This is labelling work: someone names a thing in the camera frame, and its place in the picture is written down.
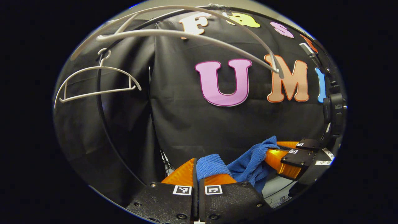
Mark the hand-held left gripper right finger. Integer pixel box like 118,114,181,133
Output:
198,174,274,223

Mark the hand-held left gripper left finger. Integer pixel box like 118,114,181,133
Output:
126,158,199,224

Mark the blue corduroy jacket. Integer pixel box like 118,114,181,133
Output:
196,136,282,193

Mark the white hanger with taped hook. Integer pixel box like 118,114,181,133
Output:
70,4,280,74

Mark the black metal clothes rack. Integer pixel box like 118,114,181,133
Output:
96,5,339,187

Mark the white plain hanger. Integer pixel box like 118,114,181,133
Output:
54,48,142,110

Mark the black backdrop cloth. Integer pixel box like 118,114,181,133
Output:
54,12,342,206

